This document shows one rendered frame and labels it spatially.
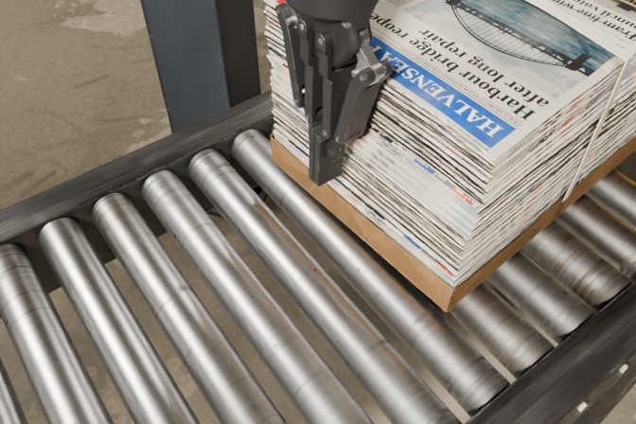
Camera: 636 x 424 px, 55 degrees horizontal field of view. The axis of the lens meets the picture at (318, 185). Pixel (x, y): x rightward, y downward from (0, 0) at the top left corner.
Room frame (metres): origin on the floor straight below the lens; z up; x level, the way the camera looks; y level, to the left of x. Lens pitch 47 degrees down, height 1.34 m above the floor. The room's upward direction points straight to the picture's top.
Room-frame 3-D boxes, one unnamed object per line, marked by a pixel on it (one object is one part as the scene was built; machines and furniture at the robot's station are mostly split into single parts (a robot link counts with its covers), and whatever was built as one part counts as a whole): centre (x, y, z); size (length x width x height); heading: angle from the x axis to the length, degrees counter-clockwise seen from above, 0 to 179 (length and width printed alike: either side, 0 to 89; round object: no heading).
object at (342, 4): (0.43, -0.01, 1.09); 0.08 x 0.07 x 0.09; 37
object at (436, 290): (0.48, -0.09, 0.83); 0.29 x 0.16 x 0.04; 41
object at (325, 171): (0.42, -0.01, 0.93); 0.03 x 0.01 x 0.07; 127
